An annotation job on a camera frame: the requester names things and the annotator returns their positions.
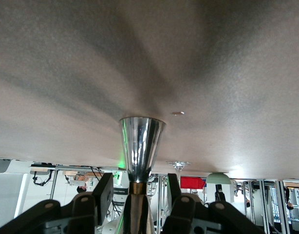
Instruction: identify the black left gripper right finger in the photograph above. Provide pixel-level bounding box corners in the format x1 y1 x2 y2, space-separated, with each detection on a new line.
163 173 267 234

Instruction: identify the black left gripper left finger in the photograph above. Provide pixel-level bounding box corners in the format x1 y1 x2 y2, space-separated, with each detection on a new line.
0 173 114 234

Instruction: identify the steel double cone jigger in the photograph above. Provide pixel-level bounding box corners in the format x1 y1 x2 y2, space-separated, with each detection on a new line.
119 117 167 234

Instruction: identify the clear stemmed wine glass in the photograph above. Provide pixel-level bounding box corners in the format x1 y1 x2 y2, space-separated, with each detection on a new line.
166 160 191 190

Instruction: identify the red box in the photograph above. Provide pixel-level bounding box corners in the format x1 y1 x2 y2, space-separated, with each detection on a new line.
180 176 206 189

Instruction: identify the pale green bowl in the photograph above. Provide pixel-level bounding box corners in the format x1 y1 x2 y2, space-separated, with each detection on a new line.
206 172 232 185

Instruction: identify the brown table mat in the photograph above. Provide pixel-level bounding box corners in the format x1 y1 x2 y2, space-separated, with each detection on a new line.
0 0 299 182

